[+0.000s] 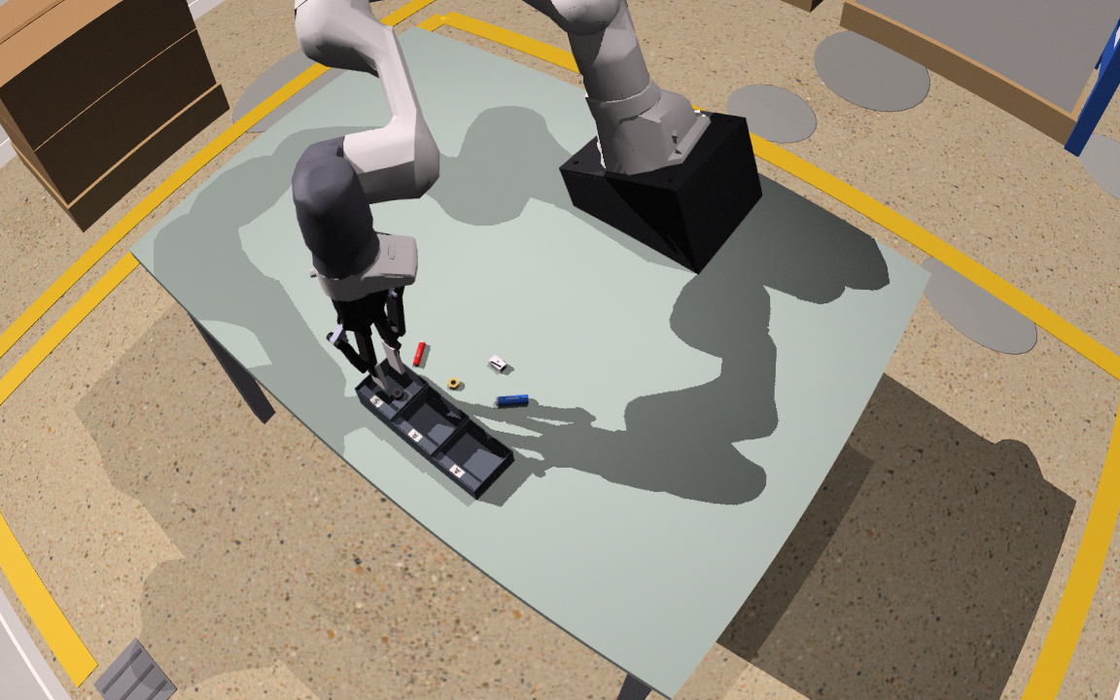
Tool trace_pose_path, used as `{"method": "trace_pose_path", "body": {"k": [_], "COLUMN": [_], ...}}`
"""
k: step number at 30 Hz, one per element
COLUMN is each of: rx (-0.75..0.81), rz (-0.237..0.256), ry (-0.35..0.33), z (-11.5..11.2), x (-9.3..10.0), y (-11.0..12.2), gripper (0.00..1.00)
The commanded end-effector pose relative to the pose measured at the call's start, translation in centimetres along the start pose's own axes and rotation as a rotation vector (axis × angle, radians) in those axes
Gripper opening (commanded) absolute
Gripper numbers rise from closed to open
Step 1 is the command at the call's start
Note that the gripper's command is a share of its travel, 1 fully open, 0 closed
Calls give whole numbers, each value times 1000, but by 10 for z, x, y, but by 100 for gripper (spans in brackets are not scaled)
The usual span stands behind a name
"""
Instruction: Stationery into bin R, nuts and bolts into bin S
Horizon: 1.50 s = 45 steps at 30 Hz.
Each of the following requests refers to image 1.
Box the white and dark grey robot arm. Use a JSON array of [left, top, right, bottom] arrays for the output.
[[292, 0, 711, 301]]

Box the grey rack of three bins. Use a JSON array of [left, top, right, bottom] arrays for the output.
[[355, 357, 514, 500]]

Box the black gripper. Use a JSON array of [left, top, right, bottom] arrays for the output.
[[326, 286, 405, 391]]

